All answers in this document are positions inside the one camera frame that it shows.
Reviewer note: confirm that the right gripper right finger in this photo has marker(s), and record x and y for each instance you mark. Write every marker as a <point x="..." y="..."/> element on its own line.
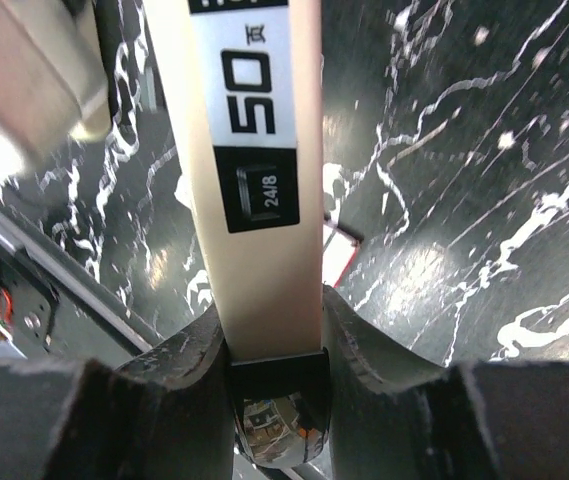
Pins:
<point x="396" y="415"/>

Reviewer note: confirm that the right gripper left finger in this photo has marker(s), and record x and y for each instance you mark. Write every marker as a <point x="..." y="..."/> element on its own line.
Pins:
<point x="163" y="415"/>

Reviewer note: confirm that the grey staple magazine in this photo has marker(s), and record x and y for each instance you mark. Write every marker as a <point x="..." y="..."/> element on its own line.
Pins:
<point x="242" y="86"/>

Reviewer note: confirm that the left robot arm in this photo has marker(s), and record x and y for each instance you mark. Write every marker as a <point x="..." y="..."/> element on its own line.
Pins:
<point x="53" y="83"/>

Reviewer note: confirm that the staple box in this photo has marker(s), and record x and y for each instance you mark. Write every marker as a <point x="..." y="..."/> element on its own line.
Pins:
<point x="339" y="251"/>

